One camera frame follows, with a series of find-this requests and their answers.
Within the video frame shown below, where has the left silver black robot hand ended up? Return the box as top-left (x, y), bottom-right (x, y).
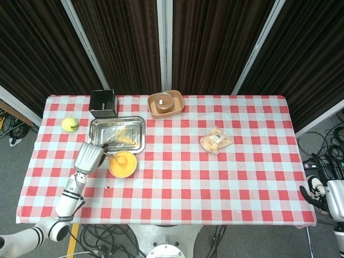
top-left (73, 142), bottom-right (110, 174)

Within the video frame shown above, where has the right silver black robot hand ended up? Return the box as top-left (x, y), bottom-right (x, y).
top-left (299, 153), bottom-right (344, 219)

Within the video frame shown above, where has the metal spoon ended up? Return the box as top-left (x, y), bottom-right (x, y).
top-left (103, 152), bottom-right (127, 164)

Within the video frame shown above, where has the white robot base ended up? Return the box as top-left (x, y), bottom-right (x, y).
top-left (126, 224), bottom-right (205, 258)

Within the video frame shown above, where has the stainless steel tray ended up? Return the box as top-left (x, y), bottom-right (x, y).
top-left (88, 116), bottom-right (147, 154)

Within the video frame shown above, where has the beige bowl of yellow powder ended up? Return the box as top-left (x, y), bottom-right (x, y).
top-left (108, 150), bottom-right (138, 178)

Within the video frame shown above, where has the red white checkered tablecloth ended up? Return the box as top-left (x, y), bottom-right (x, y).
top-left (16, 94), bottom-right (318, 230)

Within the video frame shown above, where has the white black sneaker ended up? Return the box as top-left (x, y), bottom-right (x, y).
top-left (306, 174), bottom-right (327, 205)

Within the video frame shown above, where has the yellow tennis ball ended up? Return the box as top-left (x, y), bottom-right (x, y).
top-left (61, 117), bottom-right (79, 133)

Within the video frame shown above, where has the black power strip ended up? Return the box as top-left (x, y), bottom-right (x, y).
top-left (302, 159), bottom-right (321, 170)

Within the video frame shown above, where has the black cardboard box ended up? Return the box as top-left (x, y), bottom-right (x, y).
top-left (88, 89), bottom-right (119, 119)

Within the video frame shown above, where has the yellow floor tape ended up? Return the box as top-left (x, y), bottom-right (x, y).
top-left (66, 223), bottom-right (80, 255)

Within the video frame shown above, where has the clear plastic lidded jar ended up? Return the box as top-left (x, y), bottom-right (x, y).
top-left (153, 91), bottom-right (175, 114)

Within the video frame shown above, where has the brown paper food container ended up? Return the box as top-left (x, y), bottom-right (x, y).
top-left (147, 90), bottom-right (185, 119)

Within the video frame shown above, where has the clear bag of bread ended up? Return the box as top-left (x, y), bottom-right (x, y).
top-left (199, 128), bottom-right (234, 155)

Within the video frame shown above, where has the black floor cables bundle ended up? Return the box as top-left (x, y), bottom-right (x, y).
top-left (0, 109), bottom-right (31, 146)
top-left (80, 224), bottom-right (147, 258)
top-left (298, 110), bottom-right (344, 164)

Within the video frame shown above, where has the white partition post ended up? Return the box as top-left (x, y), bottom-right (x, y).
top-left (295, 99), bottom-right (344, 139)
top-left (157, 0), bottom-right (173, 94)
top-left (60, 0), bottom-right (111, 91)
top-left (0, 85), bottom-right (42, 126)
top-left (231, 0), bottom-right (286, 95)

